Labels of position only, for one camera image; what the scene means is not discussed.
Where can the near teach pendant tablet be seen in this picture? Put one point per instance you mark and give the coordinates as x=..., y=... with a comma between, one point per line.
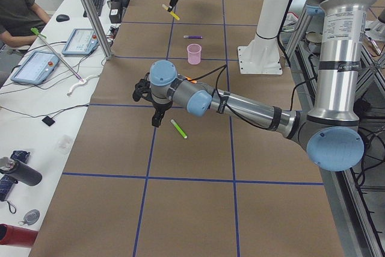
x=36, y=68

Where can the aluminium frame post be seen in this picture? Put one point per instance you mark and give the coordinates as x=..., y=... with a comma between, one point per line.
x=97, y=26

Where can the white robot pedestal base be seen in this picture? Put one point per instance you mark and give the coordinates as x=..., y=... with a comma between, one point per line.
x=261, y=56

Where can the green marker pen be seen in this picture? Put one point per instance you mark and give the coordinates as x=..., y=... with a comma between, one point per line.
x=179, y=129

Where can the far teach pendant tablet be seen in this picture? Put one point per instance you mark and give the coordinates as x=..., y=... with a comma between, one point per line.
x=80, y=43

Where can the seated person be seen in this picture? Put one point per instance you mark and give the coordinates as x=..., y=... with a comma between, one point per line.
x=17, y=19

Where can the metal rod with green tip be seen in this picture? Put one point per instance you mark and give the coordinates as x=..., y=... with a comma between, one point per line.
x=43, y=39

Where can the yellow marker pen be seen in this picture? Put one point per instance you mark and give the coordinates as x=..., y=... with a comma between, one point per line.
x=170, y=12

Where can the purple marker pen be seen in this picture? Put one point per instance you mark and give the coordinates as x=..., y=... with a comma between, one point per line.
x=192, y=37

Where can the black computer mouse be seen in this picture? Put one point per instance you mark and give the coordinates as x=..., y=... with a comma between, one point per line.
x=62, y=18

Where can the teach pendant tablet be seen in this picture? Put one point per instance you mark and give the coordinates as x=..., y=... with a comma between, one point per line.
x=80, y=43
x=36, y=68

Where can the red bottle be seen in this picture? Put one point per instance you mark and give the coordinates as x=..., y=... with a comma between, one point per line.
x=17, y=236

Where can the pink mesh pen holder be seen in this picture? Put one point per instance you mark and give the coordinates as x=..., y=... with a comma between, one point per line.
x=194, y=53

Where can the black water bottle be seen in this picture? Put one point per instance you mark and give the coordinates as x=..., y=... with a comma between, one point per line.
x=20, y=171

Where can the orange marker pen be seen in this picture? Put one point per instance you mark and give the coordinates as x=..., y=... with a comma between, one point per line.
x=191, y=80

